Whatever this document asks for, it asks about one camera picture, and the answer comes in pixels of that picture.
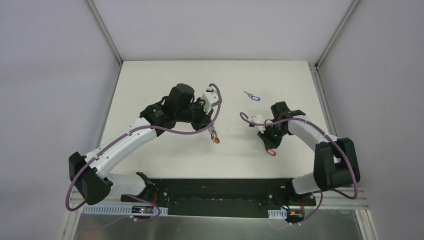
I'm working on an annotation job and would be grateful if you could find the red tag key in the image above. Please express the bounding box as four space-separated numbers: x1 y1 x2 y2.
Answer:
266 149 277 157

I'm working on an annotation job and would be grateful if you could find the grey red keyring holder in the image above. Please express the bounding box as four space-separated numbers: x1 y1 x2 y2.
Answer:
208 125 221 144

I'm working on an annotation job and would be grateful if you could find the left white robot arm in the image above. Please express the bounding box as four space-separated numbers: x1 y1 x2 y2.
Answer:
65 83 222 205

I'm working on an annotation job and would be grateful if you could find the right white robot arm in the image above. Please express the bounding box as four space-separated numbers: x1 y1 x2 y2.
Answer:
251 101 361 205

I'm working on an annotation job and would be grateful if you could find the blue tag key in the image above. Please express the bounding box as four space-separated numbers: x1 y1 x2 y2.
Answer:
244 91 261 102

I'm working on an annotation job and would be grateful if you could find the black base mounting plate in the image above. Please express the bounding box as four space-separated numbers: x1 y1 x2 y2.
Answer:
120 178 317 218

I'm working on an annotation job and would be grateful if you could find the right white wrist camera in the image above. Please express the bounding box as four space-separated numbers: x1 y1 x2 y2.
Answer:
249 114 266 134

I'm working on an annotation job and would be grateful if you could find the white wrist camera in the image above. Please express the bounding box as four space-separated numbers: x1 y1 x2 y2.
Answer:
200 86 219 114
249 114 266 134

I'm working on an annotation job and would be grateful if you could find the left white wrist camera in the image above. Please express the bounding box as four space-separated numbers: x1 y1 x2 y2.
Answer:
200 86 219 114

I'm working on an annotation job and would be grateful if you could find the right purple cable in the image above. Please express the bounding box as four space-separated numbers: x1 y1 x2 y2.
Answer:
239 111 360 201

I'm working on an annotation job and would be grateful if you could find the purple cable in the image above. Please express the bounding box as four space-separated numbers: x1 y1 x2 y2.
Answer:
239 111 360 201
65 82 223 223

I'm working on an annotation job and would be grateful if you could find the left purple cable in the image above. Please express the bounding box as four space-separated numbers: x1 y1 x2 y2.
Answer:
65 82 223 223

